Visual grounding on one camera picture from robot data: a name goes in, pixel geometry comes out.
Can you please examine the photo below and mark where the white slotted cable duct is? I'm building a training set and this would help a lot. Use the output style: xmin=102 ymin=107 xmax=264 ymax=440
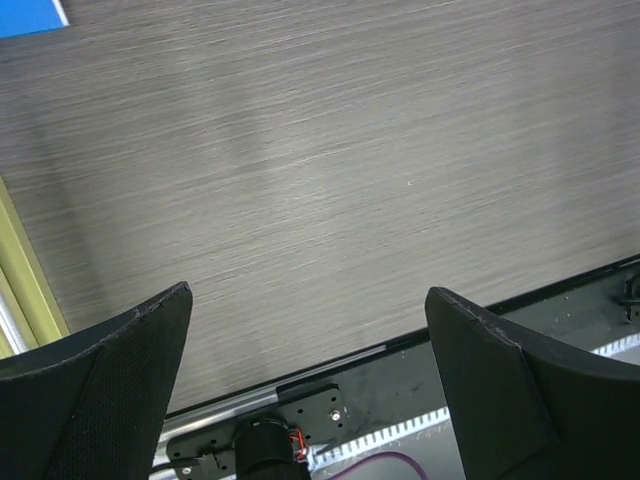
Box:
xmin=307 ymin=333 xmax=639 ymax=473

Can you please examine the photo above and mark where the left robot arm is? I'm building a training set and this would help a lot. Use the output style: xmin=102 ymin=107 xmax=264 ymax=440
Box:
xmin=1 ymin=272 xmax=639 ymax=479

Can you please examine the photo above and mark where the blue folder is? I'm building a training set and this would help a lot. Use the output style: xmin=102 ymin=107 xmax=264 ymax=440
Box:
xmin=0 ymin=0 xmax=69 ymax=39

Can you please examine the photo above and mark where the yellow-green box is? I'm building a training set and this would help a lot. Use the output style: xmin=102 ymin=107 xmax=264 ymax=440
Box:
xmin=1 ymin=185 xmax=69 ymax=358

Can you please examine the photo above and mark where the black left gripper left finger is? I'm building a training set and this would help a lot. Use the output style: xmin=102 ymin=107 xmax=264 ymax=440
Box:
xmin=1 ymin=282 xmax=193 ymax=479

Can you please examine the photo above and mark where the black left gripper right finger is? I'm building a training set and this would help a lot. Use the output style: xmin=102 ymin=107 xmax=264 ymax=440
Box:
xmin=425 ymin=287 xmax=639 ymax=479

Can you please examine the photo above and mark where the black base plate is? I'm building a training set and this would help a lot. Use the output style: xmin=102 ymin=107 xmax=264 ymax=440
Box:
xmin=155 ymin=257 xmax=639 ymax=479

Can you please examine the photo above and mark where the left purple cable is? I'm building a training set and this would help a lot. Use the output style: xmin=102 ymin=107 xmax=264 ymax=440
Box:
xmin=329 ymin=451 xmax=431 ymax=480

